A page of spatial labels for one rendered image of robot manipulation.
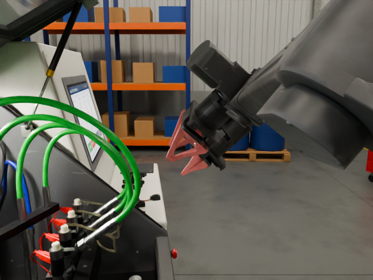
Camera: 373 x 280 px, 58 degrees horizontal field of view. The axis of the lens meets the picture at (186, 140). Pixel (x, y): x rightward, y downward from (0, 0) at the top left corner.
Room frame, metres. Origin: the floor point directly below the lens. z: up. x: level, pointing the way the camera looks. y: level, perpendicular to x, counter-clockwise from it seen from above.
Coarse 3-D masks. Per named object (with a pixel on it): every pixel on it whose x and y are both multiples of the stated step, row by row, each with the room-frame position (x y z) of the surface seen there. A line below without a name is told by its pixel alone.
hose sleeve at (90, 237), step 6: (108, 222) 0.65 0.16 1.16; (114, 222) 0.65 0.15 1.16; (102, 228) 0.65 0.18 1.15; (108, 228) 0.64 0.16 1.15; (90, 234) 0.65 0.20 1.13; (96, 234) 0.64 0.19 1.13; (102, 234) 0.64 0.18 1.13; (84, 240) 0.64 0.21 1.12; (90, 240) 0.64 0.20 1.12; (96, 240) 0.65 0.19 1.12
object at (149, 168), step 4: (128, 164) 1.67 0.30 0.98; (140, 164) 1.67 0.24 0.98; (144, 164) 1.67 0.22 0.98; (148, 164) 1.67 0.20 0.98; (152, 164) 1.67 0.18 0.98; (140, 168) 1.60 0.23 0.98; (144, 168) 1.60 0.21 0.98; (148, 168) 1.60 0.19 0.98; (152, 168) 1.60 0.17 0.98; (120, 172) 1.54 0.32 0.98; (140, 172) 1.54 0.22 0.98; (148, 172) 1.54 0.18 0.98; (152, 172) 1.54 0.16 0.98
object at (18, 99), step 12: (12, 96) 0.63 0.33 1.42; (24, 96) 0.63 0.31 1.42; (60, 108) 0.64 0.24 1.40; (72, 108) 0.64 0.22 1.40; (84, 120) 0.65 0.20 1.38; (96, 120) 0.65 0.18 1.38; (108, 132) 0.65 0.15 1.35; (120, 144) 0.65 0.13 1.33; (132, 156) 0.66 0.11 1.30; (132, 168) 0.66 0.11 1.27; (132, 204) 0.65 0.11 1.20; (120, 216) 0.65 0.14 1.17
